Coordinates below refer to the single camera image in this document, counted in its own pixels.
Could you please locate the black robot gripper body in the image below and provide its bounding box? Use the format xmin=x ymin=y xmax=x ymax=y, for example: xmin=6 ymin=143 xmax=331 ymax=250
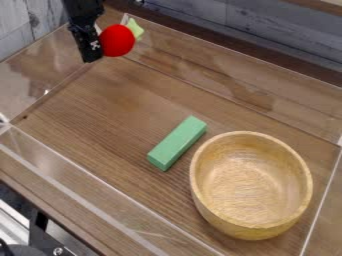
xmin=61 ymin=0 xmax=104 ymax=27

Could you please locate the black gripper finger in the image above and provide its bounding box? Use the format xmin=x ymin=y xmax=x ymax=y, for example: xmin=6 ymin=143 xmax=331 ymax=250
xmin=68 ymin=24 xmax=102 ymax=63

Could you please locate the light wooden bowl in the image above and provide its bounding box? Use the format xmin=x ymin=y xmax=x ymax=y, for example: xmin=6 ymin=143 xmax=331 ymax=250
xmin=189 ymin=131 xmax=313 ymax=241

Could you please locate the green rectangular block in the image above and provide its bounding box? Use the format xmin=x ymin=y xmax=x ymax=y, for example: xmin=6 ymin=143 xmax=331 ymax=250
xmin=146 ymin=116 xmax=207 ymax=171

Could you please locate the clear acrylic tray wall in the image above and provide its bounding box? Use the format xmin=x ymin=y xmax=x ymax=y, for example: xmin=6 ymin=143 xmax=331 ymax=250
xmin=0 ymin=22 xmax=342 ymax=256

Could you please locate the black metal table bracket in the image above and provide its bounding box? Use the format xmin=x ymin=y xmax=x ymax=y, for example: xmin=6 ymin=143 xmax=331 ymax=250
xmin=27 ymin=210 xmax=77 ymax=256

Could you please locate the black cable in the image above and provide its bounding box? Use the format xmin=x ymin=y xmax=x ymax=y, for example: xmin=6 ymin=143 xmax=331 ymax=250
xmin=0 ymin=238 xmax=11 ymax=256

